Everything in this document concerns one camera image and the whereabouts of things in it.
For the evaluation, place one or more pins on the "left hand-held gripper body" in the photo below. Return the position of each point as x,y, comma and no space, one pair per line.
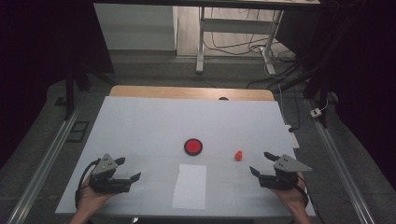
106,183

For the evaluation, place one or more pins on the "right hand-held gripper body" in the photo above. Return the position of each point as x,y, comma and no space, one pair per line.
281,179

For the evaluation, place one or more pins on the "small red stamp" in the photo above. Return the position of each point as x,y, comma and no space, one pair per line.
238,155

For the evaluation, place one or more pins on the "round red ink pad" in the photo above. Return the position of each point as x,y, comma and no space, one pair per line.
193,146

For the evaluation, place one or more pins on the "person's left hand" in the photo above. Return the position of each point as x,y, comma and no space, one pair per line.
90,200

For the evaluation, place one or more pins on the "person's right hand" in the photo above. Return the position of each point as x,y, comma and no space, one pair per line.
294,199

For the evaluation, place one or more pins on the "white power strip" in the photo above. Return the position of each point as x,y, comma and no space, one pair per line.
293,138

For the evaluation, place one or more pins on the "white paper sheet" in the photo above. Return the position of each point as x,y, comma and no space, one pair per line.
190,186

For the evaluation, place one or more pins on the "small white adapter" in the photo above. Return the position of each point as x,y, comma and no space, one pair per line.
315,113

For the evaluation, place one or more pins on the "black table grommet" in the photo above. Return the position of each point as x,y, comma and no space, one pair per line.
223,98

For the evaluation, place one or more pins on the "black metal stand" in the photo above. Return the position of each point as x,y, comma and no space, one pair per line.
69,93

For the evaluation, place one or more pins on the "dark curtain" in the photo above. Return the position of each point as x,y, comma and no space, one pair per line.
358,62
37,56

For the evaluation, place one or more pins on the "white cabinet panel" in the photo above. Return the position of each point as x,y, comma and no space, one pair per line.
134,28

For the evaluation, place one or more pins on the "black floor frame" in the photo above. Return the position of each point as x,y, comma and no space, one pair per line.
77,131

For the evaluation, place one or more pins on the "aluminium floor rail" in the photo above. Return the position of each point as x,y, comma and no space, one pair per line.
43,168
339,168

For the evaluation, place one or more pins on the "white desk frame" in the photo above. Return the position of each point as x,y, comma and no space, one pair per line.
236,25

